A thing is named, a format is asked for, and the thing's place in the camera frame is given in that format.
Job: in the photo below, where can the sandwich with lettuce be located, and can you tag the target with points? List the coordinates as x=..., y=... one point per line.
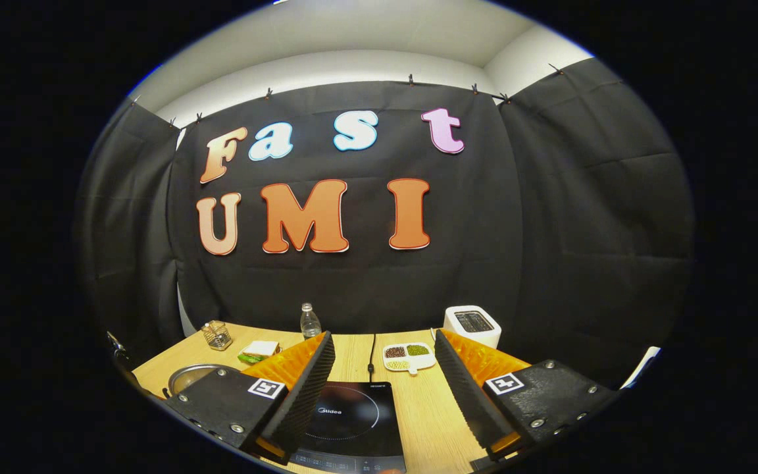
x=260, y=349

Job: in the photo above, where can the row of small cloth clips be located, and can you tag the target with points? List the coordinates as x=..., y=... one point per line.
x=410, y=80

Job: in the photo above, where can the clear plastic water bottle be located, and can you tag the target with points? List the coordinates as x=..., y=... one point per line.
x=310, y=324

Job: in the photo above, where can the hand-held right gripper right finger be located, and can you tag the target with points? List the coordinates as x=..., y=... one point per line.
x=468, y=395

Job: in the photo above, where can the black backdrop cloth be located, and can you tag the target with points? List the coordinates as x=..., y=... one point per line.
x=550, y=230

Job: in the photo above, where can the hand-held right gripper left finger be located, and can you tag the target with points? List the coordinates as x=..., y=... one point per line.
x=300, y=395

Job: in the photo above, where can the black induction cooktop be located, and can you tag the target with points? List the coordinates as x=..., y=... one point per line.
x=353, y=421

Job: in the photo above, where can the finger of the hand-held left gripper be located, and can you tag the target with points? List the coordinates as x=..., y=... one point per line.
x=130, y=372

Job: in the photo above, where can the white divided dish of beans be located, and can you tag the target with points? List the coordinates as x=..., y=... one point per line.
x=410, y=362

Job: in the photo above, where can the white flat object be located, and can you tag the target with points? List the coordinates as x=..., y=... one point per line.
x=642, y=365

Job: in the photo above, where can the white toaster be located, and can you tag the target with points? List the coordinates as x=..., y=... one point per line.
x=474, y=322

